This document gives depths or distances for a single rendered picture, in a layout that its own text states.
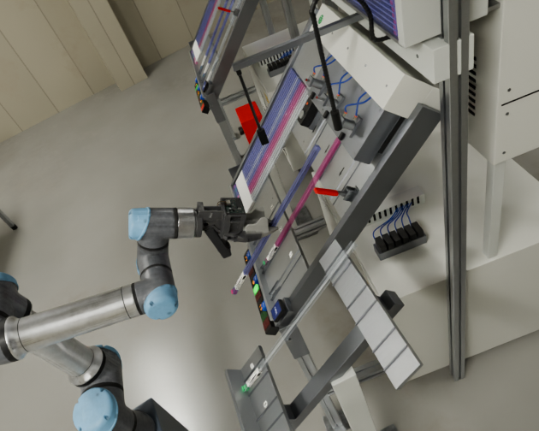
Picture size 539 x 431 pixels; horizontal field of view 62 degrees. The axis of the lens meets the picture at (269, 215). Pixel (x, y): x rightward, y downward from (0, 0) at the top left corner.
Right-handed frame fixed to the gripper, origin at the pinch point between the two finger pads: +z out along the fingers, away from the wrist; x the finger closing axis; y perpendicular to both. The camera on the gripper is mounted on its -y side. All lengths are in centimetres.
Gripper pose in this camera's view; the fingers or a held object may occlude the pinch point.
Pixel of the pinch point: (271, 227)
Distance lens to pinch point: 117.1
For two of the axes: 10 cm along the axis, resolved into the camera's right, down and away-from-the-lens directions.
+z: 9.5, -0.1, 3.0
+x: -2.4, -6.3, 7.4
